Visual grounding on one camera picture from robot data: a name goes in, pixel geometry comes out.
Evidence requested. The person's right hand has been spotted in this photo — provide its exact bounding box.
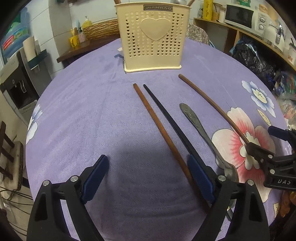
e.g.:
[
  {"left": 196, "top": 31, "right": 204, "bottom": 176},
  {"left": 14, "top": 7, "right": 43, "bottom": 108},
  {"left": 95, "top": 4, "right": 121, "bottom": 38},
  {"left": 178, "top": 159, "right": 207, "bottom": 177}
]
[{"left": 275, "top": 191, "right": 296, "bottom": 218}]

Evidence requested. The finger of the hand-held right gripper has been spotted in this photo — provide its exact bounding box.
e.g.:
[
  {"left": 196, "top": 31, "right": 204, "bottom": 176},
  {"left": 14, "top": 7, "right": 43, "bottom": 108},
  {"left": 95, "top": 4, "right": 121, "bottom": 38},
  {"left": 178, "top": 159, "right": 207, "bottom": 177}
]
[
  {"left": 268, "top": 126, "right": 296, "bottom": 158},
  {"left": 245, "top": 142, "right": 275, "bottom": 171}
]

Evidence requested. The black chopstick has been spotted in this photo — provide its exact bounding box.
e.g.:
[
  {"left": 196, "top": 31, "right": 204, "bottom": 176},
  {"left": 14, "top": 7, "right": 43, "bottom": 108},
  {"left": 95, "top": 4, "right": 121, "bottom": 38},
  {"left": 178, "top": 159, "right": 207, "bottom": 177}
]
[{"left": 143, "top": 84, "right": 197, "bottom": 163}]

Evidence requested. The wooden stool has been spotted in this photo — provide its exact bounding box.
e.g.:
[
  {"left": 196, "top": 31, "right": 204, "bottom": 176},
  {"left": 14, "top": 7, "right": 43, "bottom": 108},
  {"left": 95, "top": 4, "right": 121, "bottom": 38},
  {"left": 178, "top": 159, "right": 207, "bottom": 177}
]
[{"left": 0, "top": 120, "right": 26, "bottom": 190}]

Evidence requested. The white microwave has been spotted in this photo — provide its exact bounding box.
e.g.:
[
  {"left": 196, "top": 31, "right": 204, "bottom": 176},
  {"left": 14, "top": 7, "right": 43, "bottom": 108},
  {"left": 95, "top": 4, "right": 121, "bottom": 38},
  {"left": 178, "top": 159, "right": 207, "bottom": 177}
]
[{"left": 224, "top": 4, "right": 267, "bottom": 34}]

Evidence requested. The colourful printed plastic bag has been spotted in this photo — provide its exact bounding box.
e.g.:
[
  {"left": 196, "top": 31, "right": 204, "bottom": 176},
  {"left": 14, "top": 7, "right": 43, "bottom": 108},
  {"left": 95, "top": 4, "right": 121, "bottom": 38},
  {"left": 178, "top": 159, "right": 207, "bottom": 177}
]
[{"left": 273, "top": 70, "right": 296, "bottom": 100}]

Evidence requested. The beige plastic cutlery holder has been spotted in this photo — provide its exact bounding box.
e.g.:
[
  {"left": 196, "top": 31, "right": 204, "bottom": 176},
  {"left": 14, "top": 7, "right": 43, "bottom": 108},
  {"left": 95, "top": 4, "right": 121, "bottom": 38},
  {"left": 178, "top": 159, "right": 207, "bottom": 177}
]
[{"left": 114, "top": 3, "right": 192, "bottom": 73}]

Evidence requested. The brown wooden cabinet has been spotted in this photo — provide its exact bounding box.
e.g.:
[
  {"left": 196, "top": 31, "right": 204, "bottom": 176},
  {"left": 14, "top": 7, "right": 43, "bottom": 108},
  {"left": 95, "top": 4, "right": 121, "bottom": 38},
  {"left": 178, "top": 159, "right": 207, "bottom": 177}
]
[{"left": 57, "top": 35, "right": 121, "bottom": 67}]

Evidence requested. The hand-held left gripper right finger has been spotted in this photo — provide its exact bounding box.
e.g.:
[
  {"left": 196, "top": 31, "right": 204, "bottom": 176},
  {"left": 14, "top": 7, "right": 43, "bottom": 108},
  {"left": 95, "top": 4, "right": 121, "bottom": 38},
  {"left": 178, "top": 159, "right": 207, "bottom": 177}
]
[{"left": 187, "top": 155, "right": 271, "bottom": 241}]

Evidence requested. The clear bag of colourful goods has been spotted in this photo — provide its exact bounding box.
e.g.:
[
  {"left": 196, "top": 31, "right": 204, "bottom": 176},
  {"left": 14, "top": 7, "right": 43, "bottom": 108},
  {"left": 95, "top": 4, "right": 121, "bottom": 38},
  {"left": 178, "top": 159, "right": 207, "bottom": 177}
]
[{"left": 277, "top": 93, "right": 296, "bottom": 130}]

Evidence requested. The beige paper roll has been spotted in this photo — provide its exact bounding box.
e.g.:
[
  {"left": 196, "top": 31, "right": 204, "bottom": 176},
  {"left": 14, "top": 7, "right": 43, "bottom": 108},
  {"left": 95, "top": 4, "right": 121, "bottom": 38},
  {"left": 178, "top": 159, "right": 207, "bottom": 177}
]
[{"left": 22, "top": 35, "right": 38, "bottom": 64}]

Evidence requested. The purple floral tablecloth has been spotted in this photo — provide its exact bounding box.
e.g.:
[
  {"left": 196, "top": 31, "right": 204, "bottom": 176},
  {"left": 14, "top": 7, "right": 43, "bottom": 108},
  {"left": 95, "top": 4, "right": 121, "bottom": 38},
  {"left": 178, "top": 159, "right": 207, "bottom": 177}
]
[{"left": 25, "top": 37, "right": 290, "bottom": 241}]

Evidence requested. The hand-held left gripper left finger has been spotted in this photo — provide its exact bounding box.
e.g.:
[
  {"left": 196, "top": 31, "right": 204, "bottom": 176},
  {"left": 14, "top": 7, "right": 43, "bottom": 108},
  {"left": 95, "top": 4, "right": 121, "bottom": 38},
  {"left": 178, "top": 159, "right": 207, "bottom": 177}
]
[{"left": 26, "top": 155, "right": 109, "bottom": 241}]

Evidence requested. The small wicker holder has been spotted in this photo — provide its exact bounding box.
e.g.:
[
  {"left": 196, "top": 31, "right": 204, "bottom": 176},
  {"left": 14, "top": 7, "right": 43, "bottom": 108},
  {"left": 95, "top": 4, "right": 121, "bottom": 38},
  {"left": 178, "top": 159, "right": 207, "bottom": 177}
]
[{"left": 212, "top": 3, "right": 221, "bottom": 21}]

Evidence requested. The white cup red label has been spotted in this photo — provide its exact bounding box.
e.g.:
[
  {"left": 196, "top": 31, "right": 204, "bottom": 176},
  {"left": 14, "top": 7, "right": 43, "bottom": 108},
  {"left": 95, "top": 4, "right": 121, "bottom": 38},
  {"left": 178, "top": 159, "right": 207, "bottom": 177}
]
[{"left": 287, "top": 38, "right": 296, "bottom": 65}]

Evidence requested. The black plastic bag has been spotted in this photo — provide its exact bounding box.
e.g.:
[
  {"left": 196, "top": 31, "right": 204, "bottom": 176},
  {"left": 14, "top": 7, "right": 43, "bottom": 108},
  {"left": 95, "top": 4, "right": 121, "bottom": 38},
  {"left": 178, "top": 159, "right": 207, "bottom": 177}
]
[{"left": 229, "top": 37, "right": 278, "bottom": 81}]

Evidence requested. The white electric kettle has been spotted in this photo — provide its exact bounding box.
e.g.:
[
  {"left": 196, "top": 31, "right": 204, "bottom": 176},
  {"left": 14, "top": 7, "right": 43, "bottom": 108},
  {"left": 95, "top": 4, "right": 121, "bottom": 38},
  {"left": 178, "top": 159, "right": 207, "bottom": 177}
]
[{"left": 266, "top": 22, "right": 286, "bottom": 51}]

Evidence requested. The woven basket basin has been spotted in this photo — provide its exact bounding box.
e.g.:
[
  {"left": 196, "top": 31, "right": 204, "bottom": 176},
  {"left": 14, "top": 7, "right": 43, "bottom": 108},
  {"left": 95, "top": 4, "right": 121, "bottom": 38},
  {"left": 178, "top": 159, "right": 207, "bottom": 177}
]
[{"left": 83, "top": 19, "right": 119, "bottom": 42}]

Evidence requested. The steel spoon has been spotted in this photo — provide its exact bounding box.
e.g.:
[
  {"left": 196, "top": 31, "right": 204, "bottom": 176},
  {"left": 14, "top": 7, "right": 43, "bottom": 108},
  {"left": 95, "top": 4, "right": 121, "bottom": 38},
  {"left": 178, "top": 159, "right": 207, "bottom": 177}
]
[{"left": 179, "top": 103, "right": 240, "bottom": 183}]

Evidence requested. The grey floral cloth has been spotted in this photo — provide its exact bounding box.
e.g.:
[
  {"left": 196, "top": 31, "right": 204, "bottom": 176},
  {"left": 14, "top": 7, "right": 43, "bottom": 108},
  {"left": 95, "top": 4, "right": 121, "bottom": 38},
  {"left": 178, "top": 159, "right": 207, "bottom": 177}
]
[{"left": 186, "top": 23, "right": 210, "bottom": 45}]

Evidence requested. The wooden shelf unit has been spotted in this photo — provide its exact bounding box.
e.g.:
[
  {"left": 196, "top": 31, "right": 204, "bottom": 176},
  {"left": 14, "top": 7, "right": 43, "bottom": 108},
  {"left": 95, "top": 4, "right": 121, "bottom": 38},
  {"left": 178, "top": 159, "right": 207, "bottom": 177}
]
[{"left": 193, "top": 17, "right": 296, "bottom": 72}]

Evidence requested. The water dispenser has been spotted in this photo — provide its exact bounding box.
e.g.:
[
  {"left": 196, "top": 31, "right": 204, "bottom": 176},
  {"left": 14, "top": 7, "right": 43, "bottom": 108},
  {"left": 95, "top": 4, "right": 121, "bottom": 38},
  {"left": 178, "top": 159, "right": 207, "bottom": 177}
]
[{"left": 0, "top": 50, "right": 52, "bottom": 120}]

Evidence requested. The yellow canister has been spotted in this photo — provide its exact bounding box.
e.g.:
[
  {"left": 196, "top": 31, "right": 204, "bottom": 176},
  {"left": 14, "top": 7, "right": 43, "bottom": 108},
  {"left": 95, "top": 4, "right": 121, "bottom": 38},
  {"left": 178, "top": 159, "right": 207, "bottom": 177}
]
[{"left": 202, "top": 0, "right": 213, "bottom": 20}]

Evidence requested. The yellow mug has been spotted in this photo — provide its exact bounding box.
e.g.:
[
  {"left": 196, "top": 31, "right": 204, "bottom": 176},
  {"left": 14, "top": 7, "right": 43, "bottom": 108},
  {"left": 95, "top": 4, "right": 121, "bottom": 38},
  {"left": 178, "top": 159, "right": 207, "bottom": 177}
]
[{"left": 69, "top": 35, "right": 80, "bottom": 48}]

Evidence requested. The blue water jug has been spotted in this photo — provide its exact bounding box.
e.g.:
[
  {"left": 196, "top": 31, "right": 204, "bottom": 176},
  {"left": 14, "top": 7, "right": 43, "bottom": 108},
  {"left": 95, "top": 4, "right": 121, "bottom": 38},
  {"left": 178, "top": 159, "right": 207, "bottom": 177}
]
[{"left": 0, "top": 8, "right": 30, "bottom": 59}]

